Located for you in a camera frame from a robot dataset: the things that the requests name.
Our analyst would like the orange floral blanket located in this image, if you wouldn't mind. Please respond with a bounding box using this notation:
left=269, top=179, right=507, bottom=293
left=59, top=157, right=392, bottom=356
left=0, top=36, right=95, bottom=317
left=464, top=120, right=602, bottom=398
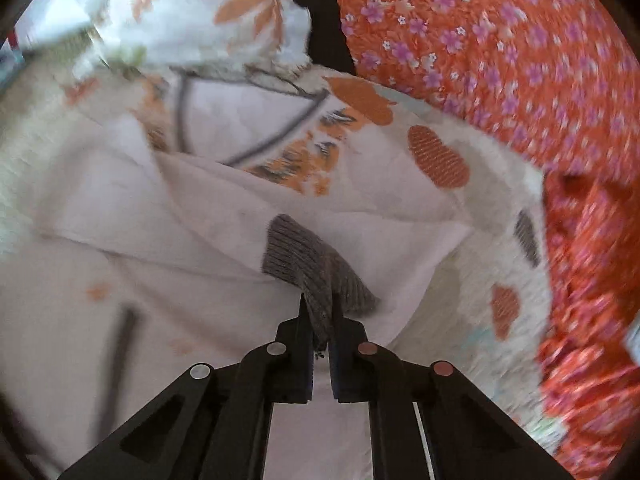
left=337, top=0, right=639, bottom=479

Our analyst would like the white floral pillow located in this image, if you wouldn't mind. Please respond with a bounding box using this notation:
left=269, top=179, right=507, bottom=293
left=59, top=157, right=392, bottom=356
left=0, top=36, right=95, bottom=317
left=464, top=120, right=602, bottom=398
left=8, top=0, right=311, bottom=75

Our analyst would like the quilted heart pattern bedspread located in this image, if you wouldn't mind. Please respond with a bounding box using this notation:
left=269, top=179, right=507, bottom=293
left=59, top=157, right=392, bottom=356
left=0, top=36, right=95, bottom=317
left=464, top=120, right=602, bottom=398
left=1, top=64, right=565, bottom=451

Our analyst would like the white garment with grey trim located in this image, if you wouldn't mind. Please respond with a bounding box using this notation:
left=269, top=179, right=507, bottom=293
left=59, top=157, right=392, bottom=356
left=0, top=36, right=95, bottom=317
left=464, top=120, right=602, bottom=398
left=1, top=70, right=472, bottom=468

